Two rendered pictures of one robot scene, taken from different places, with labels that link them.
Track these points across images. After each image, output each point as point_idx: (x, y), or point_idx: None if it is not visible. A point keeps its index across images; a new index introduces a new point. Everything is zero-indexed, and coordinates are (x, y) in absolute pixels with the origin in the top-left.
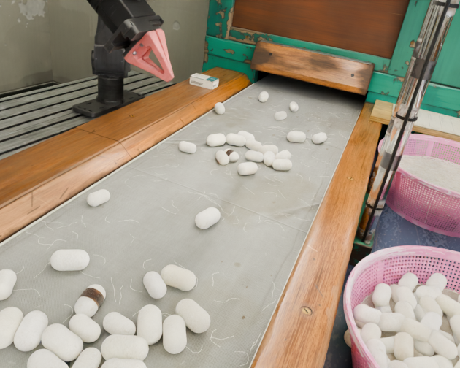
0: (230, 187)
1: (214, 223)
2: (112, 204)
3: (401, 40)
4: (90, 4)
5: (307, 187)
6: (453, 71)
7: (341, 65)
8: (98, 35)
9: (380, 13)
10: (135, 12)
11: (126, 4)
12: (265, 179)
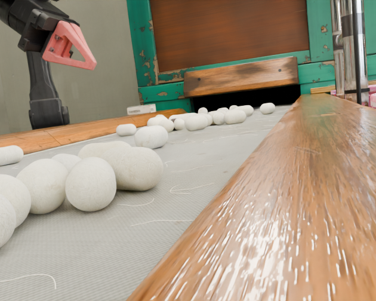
0: (179, 135)
1: (162, 143)
2: (26, 162)
3: (312, 29)
4: (2, 20)
5: (270, 122)
6: (370, 40)
7: (266, 65)
8: (31, 92)
9: (284, 15)
10: (45, 7)
11: (34, 1)
12: (219, 128)
